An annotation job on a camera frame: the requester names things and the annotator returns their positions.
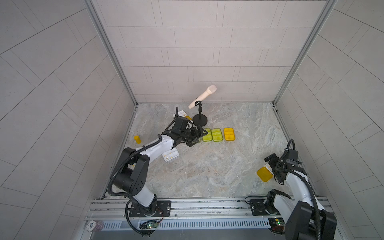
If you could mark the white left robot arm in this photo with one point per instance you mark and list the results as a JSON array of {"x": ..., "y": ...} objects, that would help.
[{"x": 128, "y": 178}]

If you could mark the right green circuit board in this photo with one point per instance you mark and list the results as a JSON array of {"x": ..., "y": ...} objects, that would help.
[{"x": 277, "y": 226}]

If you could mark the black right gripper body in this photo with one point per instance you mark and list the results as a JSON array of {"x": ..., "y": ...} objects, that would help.
[{"x": 275, "y": 165}]

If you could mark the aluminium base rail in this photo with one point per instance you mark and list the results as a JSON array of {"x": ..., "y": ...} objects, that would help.
[{"x": 181, "y": 208}]

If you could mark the green pillbox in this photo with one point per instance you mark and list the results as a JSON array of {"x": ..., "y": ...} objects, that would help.
[
  {"x": 217, "y": 135},
  {"x": 209, "y": 137}
]

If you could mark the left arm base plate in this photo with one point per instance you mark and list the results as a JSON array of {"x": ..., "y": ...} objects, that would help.
[{"x": 159, "y": 209}]

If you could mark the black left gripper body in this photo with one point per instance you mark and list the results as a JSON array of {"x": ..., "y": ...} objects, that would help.
[{"x": 188, "y": 136}]

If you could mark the beige microphone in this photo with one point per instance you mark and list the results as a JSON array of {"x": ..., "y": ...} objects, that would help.
[{"x": 209, "y": 91}]

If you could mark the yellow pillbox left edge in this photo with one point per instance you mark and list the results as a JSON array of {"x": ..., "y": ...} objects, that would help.
[{"x": 137, "y": 139}]

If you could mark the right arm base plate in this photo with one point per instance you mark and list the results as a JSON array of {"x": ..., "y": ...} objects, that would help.
[{"x": 262, "y": 207}]

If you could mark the left round marker disc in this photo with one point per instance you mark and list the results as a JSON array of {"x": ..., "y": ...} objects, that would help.
[{"x": 95, "y": 226}]

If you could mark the left green circuit board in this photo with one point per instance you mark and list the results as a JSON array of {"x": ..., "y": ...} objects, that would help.
[{"x": 149, "y": 225}]

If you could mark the clear pillbox white tray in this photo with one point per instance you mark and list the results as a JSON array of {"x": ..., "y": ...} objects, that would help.
[{"x": 172, "y": 159}]

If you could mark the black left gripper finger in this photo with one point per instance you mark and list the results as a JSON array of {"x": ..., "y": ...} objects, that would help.
[
  {"x": 193, "y": 142},
  {"x": 201, "y": 132}
]

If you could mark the green circuit board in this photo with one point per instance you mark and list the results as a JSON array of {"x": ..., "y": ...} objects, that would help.
[
  {"x": 149, "y": 225},
  {"x": 277, "y": 226}
]

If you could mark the black microphone stand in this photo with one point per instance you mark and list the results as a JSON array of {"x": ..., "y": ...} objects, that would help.
[{"x": 200, "y": 119}]

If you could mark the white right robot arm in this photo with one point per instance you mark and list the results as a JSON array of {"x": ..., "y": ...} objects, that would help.
[{"x": 304, "y": 216}]

